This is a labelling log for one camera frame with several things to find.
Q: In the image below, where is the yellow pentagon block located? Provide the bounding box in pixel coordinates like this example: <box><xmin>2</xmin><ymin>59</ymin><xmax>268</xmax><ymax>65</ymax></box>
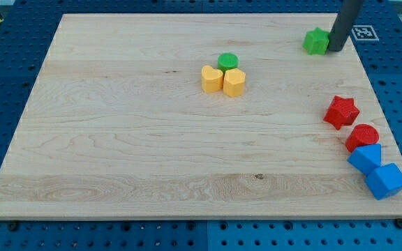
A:
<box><xmin>223</xmin><ymin>68</ymin><xmax>246</xmax><ymax>97</ymax></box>

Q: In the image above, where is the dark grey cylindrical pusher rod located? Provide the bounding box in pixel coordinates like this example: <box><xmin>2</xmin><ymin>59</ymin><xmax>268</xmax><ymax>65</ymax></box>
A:
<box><xmin>327</xmin><ymin>0</ymin><xmax>364</xmax><ymax>52</ymax></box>

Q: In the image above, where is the red star block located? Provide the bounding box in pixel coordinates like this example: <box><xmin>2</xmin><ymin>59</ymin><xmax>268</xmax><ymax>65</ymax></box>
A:
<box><xmin>323</xmin><ymin>96</ymin><xmax>360</xmax><ymax>130</ymax></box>

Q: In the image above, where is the green circle block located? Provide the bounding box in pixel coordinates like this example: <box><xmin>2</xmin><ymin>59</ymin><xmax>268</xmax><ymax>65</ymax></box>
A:
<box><xmin>217</xmin><ymin>52</ymin><xmax>239</xmax><ymax>72</ymax></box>

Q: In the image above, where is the light wooden board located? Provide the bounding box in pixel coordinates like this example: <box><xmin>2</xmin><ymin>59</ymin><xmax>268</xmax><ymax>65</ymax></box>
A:
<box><xmin>0</xmin><ymin>13</ymin><xmax>402</xmax><ymax>220</ymax></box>

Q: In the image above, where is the yellow heart block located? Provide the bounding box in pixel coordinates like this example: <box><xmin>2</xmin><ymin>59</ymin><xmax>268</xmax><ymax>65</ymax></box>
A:
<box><xmin>201</xmin><ymin>65</ymin><xmax>223</xmax><ymax>93</ymax></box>

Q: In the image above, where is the blue triangle block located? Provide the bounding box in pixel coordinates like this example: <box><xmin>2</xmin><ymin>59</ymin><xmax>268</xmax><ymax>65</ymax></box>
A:
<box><xmin>347</xmin><ymin>144</ymin><xmax>382</xmax><ymax>176</ymax></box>

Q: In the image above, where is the white fiducial marker tag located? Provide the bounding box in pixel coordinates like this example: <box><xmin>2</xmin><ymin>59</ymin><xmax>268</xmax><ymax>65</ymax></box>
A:
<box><xmin>352</xmin><ymin>24</ymin><xmax>379</xmax><ymax>41</ymax></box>

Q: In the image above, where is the green star block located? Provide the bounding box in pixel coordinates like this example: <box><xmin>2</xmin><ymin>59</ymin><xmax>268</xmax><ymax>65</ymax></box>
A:
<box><xmin>302</xmin><ymin>27</ymin><xmax>329</xmax><ymax>55</ymax></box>

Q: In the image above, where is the red circle block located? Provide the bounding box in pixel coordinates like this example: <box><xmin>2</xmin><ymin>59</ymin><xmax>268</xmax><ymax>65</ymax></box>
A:
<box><xmin>345</xmin><ymin>124</ymin><xmax>380</xmax><ymax>152</ymax></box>

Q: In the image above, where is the blue cube block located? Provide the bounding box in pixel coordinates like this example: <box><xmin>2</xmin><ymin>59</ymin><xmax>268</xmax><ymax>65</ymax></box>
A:
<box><xmin>365</xmin><ymin>163</ymin><xmax>402</xmax><ymax>200</ymax></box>

